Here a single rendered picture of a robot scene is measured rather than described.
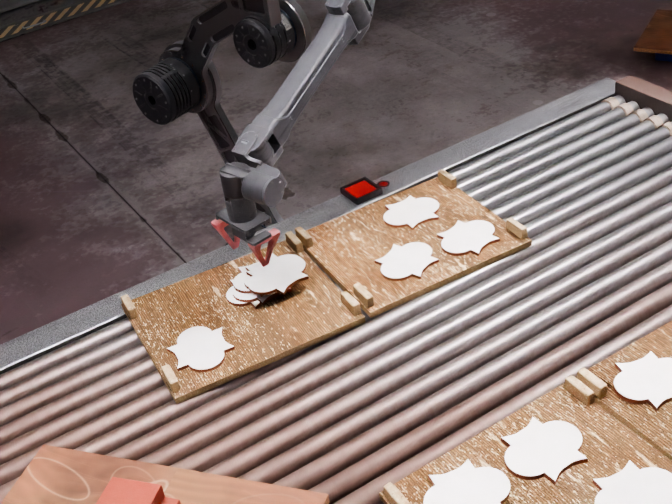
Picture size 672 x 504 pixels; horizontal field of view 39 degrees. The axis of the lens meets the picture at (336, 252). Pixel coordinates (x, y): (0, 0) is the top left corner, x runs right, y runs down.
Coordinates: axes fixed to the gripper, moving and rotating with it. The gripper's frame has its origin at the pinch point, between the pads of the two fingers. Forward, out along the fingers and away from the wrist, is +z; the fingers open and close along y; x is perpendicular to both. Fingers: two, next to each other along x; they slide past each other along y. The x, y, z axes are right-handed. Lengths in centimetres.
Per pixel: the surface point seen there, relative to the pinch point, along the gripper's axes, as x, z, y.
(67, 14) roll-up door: -180, 101, 441
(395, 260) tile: -27.3, 11.3, -13.5
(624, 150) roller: -98, 13, -24
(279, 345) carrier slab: 6.3, 12.6, -14.0
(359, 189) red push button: -44.7, 12.6, 15.5
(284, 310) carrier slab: -1.5, 12.5, -6.4
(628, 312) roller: -45, 13, -59
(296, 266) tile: -9.8, 8.2, -1.6
